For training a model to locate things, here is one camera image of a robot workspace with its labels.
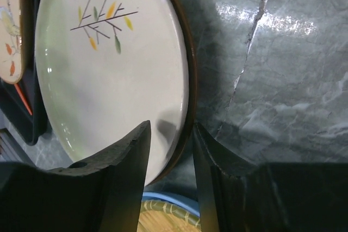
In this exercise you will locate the beige plate with bird motif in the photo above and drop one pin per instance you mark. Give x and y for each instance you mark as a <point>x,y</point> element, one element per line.
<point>12,61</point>

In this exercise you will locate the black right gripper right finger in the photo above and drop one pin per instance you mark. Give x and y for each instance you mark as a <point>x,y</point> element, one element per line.
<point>237,195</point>

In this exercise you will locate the cream plate with branch motif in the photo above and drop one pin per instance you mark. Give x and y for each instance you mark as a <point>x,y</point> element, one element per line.
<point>104,66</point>

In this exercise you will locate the black plastic tray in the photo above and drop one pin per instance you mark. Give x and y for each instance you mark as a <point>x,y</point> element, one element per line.
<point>29,127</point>

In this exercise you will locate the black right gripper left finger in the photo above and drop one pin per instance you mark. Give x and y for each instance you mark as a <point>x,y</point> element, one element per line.
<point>100,193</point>

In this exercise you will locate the blue plate with bamboo mat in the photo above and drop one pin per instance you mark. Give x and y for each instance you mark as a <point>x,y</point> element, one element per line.
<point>164,211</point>

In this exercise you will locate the orange plate under beige plate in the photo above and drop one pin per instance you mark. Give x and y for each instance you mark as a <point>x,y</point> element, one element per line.
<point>23,98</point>

